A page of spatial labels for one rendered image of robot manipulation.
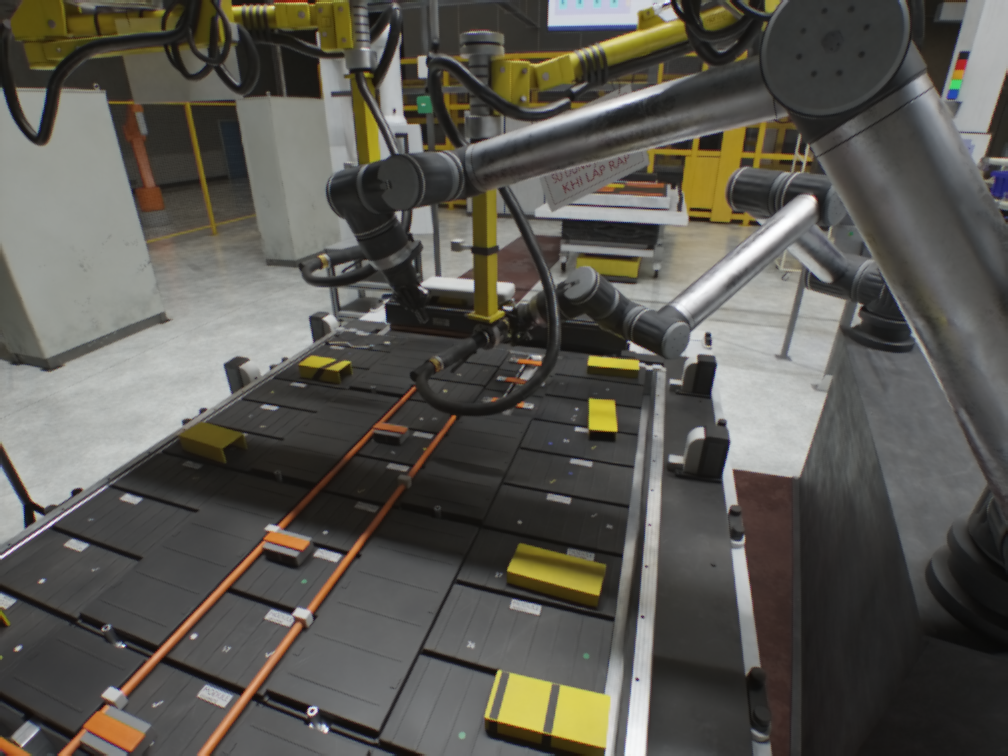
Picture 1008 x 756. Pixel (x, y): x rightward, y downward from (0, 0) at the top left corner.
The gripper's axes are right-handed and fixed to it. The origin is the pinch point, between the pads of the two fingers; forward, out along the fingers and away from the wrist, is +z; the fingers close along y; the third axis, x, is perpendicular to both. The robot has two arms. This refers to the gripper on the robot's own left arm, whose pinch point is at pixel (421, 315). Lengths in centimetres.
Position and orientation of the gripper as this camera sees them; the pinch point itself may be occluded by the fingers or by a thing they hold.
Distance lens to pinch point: 132.6
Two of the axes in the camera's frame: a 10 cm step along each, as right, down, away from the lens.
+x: 4.7, -6.7, 5.8
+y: 8.2, 0.9, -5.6
